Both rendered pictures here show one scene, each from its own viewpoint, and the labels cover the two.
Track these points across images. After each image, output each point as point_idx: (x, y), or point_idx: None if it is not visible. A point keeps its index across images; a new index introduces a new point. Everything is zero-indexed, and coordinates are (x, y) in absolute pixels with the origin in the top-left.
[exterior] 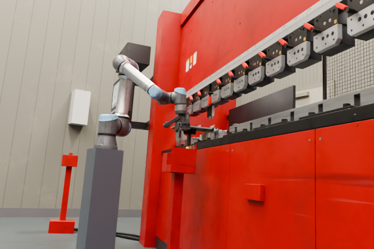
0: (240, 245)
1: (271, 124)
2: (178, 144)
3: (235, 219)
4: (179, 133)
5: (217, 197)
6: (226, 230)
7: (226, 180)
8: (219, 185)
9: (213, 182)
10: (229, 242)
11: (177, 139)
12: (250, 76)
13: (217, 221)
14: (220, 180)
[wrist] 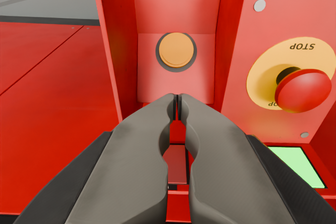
0: (7, 44)
1: None
2: (178, 94)
3: (4, 61)
4: (61, 175)
5: (80, 83)
6: (54, 52)
7: (0, 106)
8: (56, 99)
9: (95, 105)
10: (49, 45)
11: (154, 112)
12: None
13: (92, 58)
14: (43, 107)
